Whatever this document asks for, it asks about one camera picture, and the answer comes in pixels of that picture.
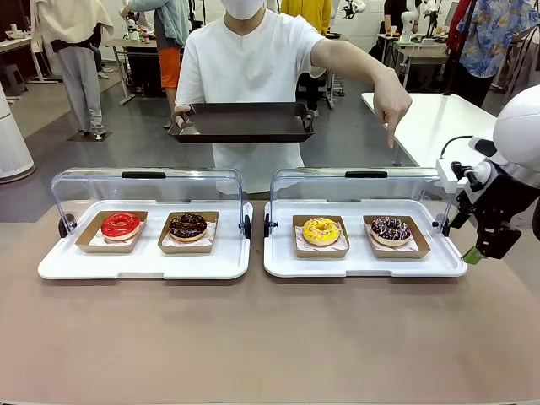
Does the red glazed donut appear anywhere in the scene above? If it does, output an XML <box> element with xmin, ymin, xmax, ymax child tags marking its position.
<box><xmin>100</xmin><ymin>212</ymin><xmax>142</xmax><ymax>242</ymax></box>

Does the person's left forearm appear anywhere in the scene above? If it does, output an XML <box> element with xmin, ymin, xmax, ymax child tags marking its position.
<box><xmin>310</xmin><ymin>35</ymin><xmax>400</xmax><ymax>96</ymax></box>

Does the white printed paper liner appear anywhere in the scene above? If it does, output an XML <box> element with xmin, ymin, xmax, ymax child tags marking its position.
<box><xmin>294</xmin><ymin>225</ymin><xmax>348</xmax><ymax>250</ymax></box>
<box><xmin>162</xmin><ymin>221</ymin><xmax>217</xmax><ymax>247</ymax></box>
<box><xmin>365</xmin><ymin>227</ymin><xmax>419</xmax><ymax>250</ymax></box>
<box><xmin>89</xmin><ymin>226</ymin><xmax>143</xmax><ymax>247</ymax></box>

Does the chocolate donut with nuts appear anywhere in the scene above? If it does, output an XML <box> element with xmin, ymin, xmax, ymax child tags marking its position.
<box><xmin>168</xmin><ymin>213</ymin><xmax>208</xmax><ymax>242</ymax></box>

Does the grey background work table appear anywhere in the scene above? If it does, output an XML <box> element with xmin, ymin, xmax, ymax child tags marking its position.
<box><xmin>394</xmin><ymin>35</ymin><xmax>451</xmax><ymax>90</ymax></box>

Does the yellow glazed sprinkle donut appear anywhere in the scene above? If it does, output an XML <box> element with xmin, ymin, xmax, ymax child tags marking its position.
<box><xmin>302</xmin><ymin>216</ymin><xmax>341</xmax><ymax>247</ymax></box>

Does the brown plastic serving tray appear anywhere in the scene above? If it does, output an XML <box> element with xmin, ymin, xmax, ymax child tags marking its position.
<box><xmin>167</xmin><ymin>101</ymin><xmax>316</xmax><ymax>144</ymax></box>

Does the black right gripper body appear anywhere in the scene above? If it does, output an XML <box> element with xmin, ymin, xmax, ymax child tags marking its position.
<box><xmin>463</xmin><ymin>168</ymin><xmax>524</xmax><ymax>260</ymax></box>

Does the person in beige top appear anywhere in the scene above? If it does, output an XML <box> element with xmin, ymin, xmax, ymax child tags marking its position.
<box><xmin>31</xmin><ymin>0</ymin><xmax>115</xmax><ymax>137</ymax></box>

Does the dark donut with colourful sprinkles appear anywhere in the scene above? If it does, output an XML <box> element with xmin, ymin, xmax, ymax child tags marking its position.
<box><xmin>370</xmin><ymin>216</ymin><xmax>413</xmax><ymax>246</ymax></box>

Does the person in yellow shirt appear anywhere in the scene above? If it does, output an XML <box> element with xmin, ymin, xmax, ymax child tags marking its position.
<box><xmin>280</xmin><ymin>0</ymin><xmax>334</xmax><ymax>37</ymax></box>

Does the person's left hand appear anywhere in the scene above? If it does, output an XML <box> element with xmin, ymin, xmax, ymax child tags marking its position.
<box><xmin>373</xmin><ymin>78</ymin><xmax>413</xmax><ymax>149</ymax></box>

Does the person's right hand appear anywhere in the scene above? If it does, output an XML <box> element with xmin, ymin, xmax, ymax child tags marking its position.
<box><xmin>171</xmin><ymin>105</ymin><xmax>192</xmax><ymax>130</ymax></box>

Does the left white display case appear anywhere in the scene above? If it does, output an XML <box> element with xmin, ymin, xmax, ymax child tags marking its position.
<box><xmin>37</xmin><ymin>200</ymin><xmax>254</xmax><ymax>281</ymax></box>

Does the white display case base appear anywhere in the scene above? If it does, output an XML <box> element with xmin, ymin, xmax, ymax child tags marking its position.
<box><xmin>263</xmin><ymin>198</ymin><xmax>468</xmax><ymax>278</ymax></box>

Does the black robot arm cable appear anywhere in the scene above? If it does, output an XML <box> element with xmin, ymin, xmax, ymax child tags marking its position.
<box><xmin>440</xmin><ymin>135</ymin><xmax>476</xmax><ymax>159</ymax></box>

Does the person in orange shorts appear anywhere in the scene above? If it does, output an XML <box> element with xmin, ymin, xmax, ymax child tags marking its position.
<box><xmin>120</xmin><ymin>0</ymin><xmax>191</xmax><ymax>130</ymax></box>

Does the white cylindrical appliance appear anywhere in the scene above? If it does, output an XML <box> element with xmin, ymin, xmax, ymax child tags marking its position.
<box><xmin>0</xmin><ymin>82</ymin><xmax>37</xmax><ymax>183</ymax></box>

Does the brown cardboard donut box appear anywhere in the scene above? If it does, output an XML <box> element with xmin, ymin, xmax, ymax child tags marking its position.
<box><xmin>157</xmin><ymin>210</ymin><xmax>219</xmax><ymax>255</ymax></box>
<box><xmin>74</xmin><ymin>210</ymin><xmax>149</xmax><ymax>254</ymax></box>
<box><xmin>292</xmin><ymin>214</ymin><xmax>351</xmax><ymax>259</ymax></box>
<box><xmin>363</xmin><ymin>215</ymin><xmax>432</xmax><ymax>259</ymax></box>

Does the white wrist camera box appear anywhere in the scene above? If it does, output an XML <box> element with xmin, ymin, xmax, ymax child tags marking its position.
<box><xmin>435</xmin><ymin>158</ymin><xmax>470</xmax><ymax>194</ymax></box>

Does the white table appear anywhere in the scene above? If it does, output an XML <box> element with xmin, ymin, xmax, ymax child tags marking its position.
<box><xmin>361</xmin><ymin>91</ymin><xmax>499</xmax><ymax>168</ymax></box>

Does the white face mask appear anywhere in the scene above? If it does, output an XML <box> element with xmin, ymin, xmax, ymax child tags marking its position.
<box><xmin>222</xmin><ymin>0</ymin><xmax>266</xmax><ymax>21</ymax></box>

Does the person in white t-shirt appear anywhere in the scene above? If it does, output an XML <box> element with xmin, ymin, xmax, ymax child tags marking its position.
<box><xmin>175</xmin><ymin>0</ymin><xmax>337</xmax><ymax>195</ymax></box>

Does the clear display case lid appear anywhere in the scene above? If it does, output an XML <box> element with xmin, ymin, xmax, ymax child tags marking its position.
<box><xmin>268</xmin><ymin>167</ymin><xmax>455</xmax><ymax>233</ymax></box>
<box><xmin>50</xmin><ymin>167</ymin><xmax>246</xmax><ymax>235</ymax></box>

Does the person in blue floral shirt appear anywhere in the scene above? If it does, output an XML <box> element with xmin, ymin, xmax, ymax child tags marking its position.
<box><xmin>446</xmin><ymin>0</ymin><xmax>527</xmax><ymax>109</ymax></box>

